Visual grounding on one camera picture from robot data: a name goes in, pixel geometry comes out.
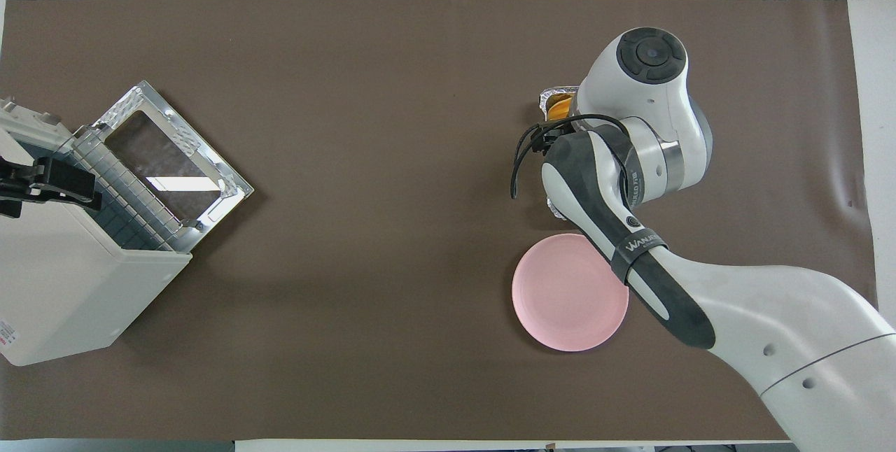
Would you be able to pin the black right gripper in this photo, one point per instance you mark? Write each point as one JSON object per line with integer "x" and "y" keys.
{"x": 544, "y": 141}

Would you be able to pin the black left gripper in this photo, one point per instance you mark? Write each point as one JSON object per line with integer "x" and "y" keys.
{"x": 17, "y": 182}

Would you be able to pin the yellow sliced bread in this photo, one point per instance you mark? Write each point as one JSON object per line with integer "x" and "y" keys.
{"x": 560, "y": 108}

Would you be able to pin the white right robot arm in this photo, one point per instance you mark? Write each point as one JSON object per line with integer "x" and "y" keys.
{"x": 770, "y": 312}

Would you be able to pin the white toaster oven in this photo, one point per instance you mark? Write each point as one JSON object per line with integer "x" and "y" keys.
{"x": 70, "y": 284}

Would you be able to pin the glass oven door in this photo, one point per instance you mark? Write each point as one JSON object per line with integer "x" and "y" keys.
{"x": 175, "y": 165}

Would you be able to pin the pink round plate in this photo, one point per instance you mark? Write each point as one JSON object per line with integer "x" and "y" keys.
{"x": 560, "y": 298}

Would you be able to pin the brown table mat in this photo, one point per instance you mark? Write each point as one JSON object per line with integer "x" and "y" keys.
{"x": 385, "y": 158}

